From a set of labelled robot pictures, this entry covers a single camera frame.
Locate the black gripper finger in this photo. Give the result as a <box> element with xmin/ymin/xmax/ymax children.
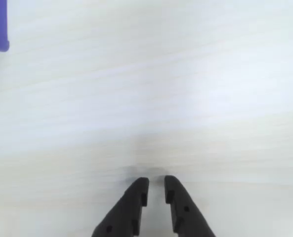
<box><xmin>91</xmin><ymin>177</ymin><xmax>150</xmax><ymax>237</ymax></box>
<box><xmin>164</xmin><ymin>175</ymin><xmax>216</xmax><ymax>237</ymax></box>

